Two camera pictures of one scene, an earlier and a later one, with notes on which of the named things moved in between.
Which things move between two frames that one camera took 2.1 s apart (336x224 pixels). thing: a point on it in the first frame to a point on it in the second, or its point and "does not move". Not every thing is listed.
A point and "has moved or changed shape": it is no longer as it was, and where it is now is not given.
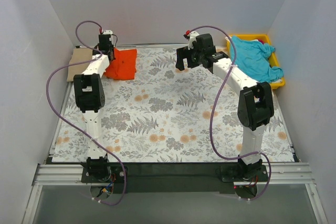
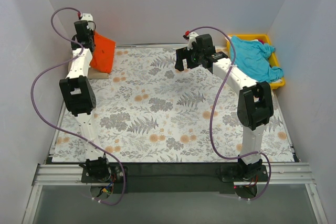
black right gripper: (185, 54) does not move
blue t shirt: (253, 57) does not move
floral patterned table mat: (162, 114) does not move
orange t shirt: (124, 66) has moved or changed shape
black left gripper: (111, 55) to (85, 41)
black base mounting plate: (148, 177) does not move
